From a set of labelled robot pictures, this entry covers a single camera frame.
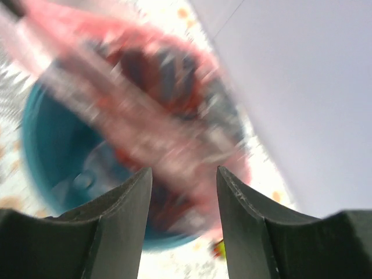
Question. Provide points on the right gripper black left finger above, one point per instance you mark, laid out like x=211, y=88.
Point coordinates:
x=100, y=239

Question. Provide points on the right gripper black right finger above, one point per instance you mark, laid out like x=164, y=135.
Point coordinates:
x=265, y=239

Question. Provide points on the teal plastic trash bin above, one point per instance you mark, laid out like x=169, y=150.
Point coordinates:
x=71, y=164

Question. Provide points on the red plastic trash bag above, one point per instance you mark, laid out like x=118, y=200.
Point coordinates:
x=157, y=99

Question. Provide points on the colourful toy block car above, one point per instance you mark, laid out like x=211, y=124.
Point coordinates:
x=218, y=250

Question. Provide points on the floral patterned table mat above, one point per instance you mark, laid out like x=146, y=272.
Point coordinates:
x=18, y=190

